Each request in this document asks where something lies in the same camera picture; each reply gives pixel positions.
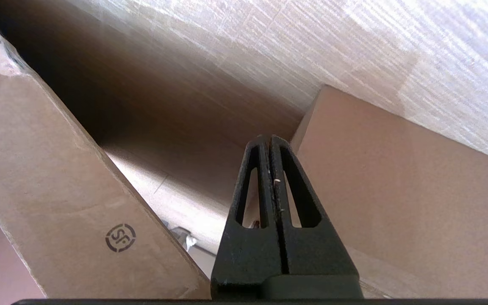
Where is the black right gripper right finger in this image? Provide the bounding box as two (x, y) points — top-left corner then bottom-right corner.
(269, 135), (364, 299)

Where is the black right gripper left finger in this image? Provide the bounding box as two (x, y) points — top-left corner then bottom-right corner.
(210, 135), (289, 299)

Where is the brown cardboard shoe box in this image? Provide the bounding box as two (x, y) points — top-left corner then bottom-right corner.
(0, 0), (488, 299)

